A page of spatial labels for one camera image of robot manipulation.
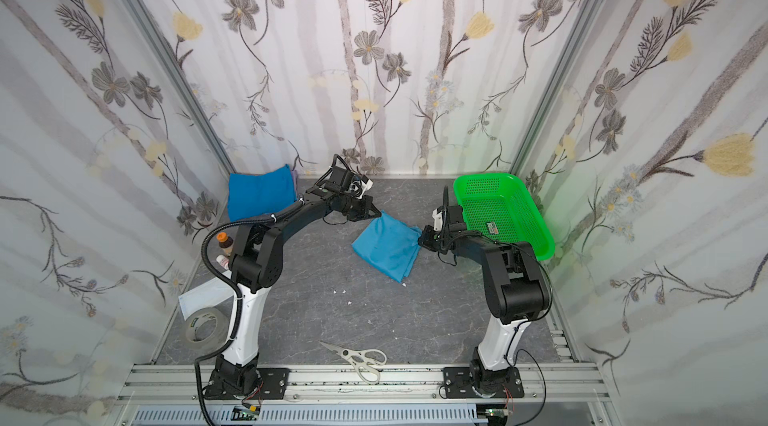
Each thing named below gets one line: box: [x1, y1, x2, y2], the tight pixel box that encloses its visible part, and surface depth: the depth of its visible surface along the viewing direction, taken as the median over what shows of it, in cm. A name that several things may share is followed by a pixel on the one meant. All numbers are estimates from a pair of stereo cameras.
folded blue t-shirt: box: [228, 164, 296, 222], surface depth 116 cm
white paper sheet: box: [178, 274, 237, 321], surface depth 90 cm
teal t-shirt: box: [352, 211, 422, 283], surface depth 97 cm
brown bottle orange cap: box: [216, 232, 234, 256], surface depth 94 cm
